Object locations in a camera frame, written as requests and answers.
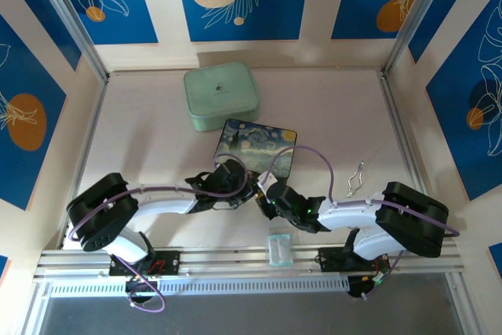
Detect starry night painted tin box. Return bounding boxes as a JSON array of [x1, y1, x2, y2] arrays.
[[213, 117, 299, 180]]

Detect bent metal wire puzzle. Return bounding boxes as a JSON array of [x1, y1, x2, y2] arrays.
[[346, 159, 367, 199]]

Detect clear plastic zip bag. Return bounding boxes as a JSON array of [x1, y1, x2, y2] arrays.
[[265, 228, 301, 276]]

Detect mint green square case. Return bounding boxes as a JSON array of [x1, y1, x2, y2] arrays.
[[183, 61, 260, 133]]

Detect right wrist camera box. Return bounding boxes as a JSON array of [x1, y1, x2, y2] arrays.
[[256, 171, 278, 195]]

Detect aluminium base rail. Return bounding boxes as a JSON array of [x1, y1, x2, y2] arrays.
[[33, 243, 466, 282]]

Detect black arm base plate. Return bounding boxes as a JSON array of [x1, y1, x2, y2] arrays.
[[107, 249, 182, 277], [317, 246, 392, 274]]

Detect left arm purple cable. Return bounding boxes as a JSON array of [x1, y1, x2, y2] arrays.
[[67, 156, 253, 315]]

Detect white slotted cable duct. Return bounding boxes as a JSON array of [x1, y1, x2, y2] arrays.
[[45, 275, 351, 300]]

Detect black cable connector block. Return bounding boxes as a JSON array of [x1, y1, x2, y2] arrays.
[[124, 275, 160, 303], [346, 274, 384, 300]]

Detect aluminium side rail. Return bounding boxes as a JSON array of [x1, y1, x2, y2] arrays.
[[378, 72, 442, 242]]

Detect aluminium frame post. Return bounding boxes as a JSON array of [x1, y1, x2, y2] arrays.
[[380, 0, 483, 74], [27, 0, 111, 83]]

